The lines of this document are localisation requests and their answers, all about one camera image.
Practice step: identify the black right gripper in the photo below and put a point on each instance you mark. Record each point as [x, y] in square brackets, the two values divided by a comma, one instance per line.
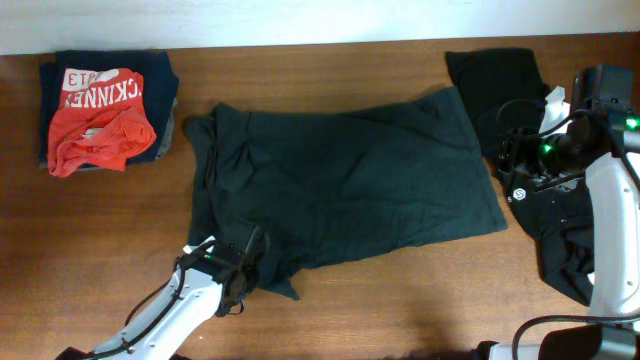
[513, 153]

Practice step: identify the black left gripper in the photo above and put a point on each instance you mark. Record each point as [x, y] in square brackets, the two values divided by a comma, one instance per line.
[252, 267]

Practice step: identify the dark green t-shirt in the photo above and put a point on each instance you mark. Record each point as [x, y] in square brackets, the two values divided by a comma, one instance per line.
[333, 188]

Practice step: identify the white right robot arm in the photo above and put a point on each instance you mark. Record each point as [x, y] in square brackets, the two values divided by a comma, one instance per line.
[610, 329]

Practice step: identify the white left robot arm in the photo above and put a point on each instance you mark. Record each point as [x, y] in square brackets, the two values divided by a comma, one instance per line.
[158, 326]

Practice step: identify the black polo shirt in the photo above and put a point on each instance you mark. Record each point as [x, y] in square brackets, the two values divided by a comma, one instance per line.
[503, 89]

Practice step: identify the navy folded garment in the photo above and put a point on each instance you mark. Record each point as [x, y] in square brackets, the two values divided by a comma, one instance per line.
[160, 86]

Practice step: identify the red printed t-shirt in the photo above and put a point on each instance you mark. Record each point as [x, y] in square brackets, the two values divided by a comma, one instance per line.
[100, 121]

